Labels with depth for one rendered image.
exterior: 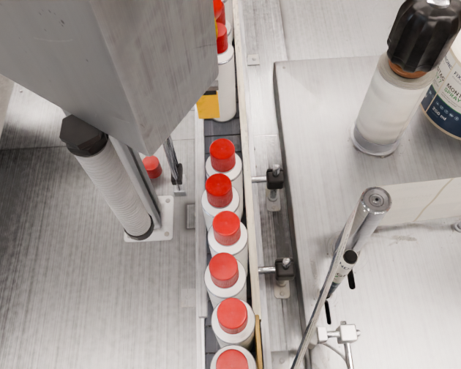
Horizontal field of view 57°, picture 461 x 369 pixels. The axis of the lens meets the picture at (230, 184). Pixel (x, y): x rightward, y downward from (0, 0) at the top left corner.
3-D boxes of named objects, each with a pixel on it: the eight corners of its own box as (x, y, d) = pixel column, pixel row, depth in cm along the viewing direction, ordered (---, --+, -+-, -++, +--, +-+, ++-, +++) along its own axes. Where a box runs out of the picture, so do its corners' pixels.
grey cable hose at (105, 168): (154, 241, 50) (100, 144, 32) (125, 243, 50) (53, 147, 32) (156, 214, 52) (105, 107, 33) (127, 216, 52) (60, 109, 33)
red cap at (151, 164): (165, 167, 83) (162, 158, 80) (156, 181, 82) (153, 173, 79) (150, 160, 84) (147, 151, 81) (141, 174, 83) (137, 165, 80)
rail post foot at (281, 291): (289, 298, 71) (290, 296, 70) (274, 299, 71) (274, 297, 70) (287, 265, 73) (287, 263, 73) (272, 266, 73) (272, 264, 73)
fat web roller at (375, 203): (362, 261, 68) (399, 215, 51) (334, 263, 68) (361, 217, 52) (357, 235, 70) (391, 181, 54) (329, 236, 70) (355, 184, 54)
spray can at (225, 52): (236, 122, 82) (233, 40, 63) (209, 124, 82) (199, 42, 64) (235, 100, 84) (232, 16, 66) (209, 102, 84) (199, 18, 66)
